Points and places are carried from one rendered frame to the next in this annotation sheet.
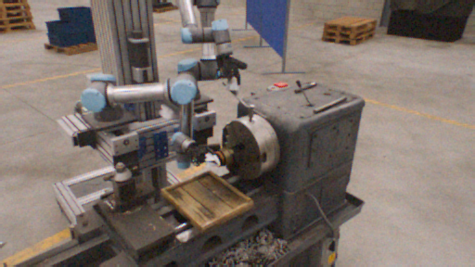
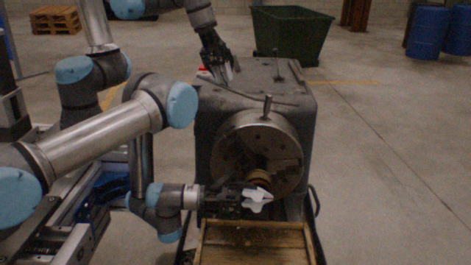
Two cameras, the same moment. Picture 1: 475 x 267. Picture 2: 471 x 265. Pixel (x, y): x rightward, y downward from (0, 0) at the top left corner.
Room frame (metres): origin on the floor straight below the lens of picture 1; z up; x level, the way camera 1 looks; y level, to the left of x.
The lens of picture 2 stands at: (1.00, 0.79, 1.72)
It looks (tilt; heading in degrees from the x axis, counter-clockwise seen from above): 27 degrees down; 311
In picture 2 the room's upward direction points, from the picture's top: 2 degrees clockwise
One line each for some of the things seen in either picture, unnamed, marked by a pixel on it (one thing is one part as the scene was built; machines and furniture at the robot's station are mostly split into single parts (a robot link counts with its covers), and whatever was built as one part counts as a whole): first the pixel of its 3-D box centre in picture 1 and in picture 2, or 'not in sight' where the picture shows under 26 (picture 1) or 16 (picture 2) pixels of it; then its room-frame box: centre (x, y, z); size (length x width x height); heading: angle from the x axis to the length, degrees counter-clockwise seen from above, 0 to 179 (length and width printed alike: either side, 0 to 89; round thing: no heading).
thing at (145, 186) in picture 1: (131, 198); not in sight; (1.32, 0.46, 0.99); 0.20 x 0.10 x 0.05; 130
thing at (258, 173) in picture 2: (224, 157); (257, 185); (1.55, 0.06, 1.08); 0.09 x 0.09 x 0.09; 40
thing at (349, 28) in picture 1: (349, 30); (59, 19); (9.42, -2.72, 0.22); 1.25 x 0.86 x 0.44; 140
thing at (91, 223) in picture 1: (123, 234); not in sight; (1.21, 0.47, 0.90); 0.47 x 0.30 x 0.06; 40
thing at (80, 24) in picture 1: (80, 28); not in sight; (8.04, 3.35, 0.39); 1.20 x 0.80 x 0.79; 145
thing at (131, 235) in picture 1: (132, 217); not in sight; (1.25, 0.44, 0.95); 0.43 x 0.17 x 0.05; 40
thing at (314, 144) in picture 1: (298, 129); (251, 115); (1.92, -0.35, 1.06); 0.59 x 0.48 x 0.39; 130
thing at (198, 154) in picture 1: (198, 153); (221, 199); (1.58, 0.19, 1.08); 0.12 x 0.09 x 0.08; 40
